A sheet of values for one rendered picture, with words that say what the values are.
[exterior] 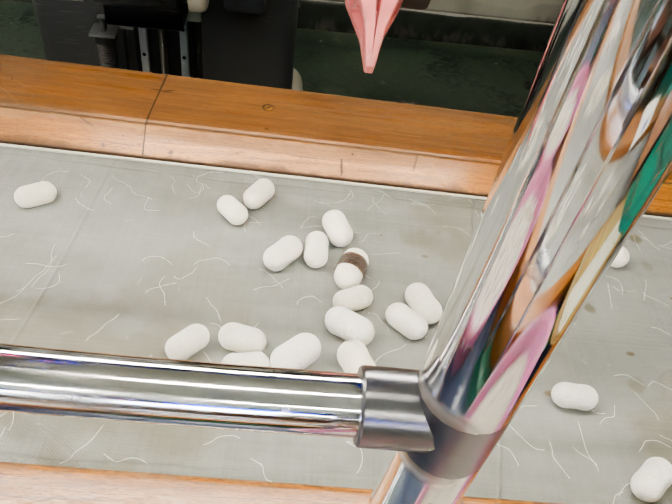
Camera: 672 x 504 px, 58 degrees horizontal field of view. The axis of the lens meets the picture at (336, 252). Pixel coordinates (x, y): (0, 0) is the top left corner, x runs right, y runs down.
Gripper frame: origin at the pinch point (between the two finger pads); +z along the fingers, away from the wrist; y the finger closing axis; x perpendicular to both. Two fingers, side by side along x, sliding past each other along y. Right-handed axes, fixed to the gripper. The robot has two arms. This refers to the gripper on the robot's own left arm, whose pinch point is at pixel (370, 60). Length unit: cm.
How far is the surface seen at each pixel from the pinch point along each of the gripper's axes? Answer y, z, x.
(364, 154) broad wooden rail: 1.2, 5.4, 8.6
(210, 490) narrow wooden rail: -7.4, 30.3, -13.1
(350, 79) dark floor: 10, -64, 167
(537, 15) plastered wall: 85, -108, 185
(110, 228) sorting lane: -19.1, 15.5, 2.8
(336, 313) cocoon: -0.9, 20.3, -4.1
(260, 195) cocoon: -7.7, 11.2, 4.2
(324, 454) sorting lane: -1.2, 28.9, -8.7
